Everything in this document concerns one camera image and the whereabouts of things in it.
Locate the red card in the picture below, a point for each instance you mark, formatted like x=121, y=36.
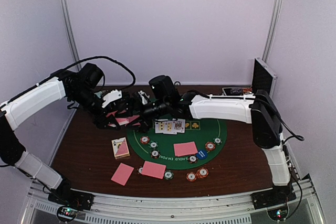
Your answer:
x=154, y=170
x=122, y=174
x=185, y=149

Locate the aluminium frame post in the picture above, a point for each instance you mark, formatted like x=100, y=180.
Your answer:
x=69, y=31
x=272, y=29

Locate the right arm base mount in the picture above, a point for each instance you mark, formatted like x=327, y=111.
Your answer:
x=270, y=198

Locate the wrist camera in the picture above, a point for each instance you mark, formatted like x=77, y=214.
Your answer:
x=115, y=99
x=144, y=97

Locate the orange chip stack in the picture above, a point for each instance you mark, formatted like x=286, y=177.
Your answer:
x=202, y=173

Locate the round green poker mat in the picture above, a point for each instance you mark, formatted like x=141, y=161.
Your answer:
x=199, y=131

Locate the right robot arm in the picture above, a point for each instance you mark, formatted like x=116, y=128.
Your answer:
x=255, y=109

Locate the black chips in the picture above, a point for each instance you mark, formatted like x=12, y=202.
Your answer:
x=155, y=154
x=192, y=159

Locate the jack of diamonds card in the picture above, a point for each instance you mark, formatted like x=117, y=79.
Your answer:
x=179, y=126

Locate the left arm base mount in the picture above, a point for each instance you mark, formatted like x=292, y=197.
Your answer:
x=74, y=199

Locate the right aluminium frame post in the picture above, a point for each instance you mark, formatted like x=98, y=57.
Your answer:
x=272, y=29

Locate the left aluminium frame post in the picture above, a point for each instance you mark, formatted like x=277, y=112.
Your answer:
x=69, y=31

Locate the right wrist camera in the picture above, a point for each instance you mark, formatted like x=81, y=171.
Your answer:
x=144, y=97

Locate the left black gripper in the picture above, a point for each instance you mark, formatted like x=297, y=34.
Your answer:
x=101, y=123

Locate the red chips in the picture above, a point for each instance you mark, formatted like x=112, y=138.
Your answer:
x=210, y=146
x=144, y=140
x=191, y=176

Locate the three of spades card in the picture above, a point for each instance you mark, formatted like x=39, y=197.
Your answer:
x=160, y=127

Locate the black white chip stack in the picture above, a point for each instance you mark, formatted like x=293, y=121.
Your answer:
x=139, y=170

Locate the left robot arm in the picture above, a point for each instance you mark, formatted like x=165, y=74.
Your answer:
x=75, y=86

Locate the aluminium poker chip case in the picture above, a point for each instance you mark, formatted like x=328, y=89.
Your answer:
x=264, y=78

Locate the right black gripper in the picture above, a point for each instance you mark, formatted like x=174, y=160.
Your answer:
x=145, y=124

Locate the aluminium front rail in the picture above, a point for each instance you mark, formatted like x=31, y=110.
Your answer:
x=234, y=208

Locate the red playing card deck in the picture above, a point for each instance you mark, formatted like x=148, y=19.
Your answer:
x=122, y=121

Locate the blue small blind button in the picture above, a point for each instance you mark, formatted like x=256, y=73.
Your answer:
x=202, y=154

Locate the seven of diamonds card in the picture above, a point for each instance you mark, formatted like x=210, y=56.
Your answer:
x=169, y=127

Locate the playing card box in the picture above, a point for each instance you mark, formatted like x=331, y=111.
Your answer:
x=120, y=148

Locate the green chips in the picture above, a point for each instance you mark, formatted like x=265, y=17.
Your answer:
x=153, y=144
x=217, y=141

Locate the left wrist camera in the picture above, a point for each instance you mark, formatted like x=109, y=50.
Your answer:
x=115, y=99

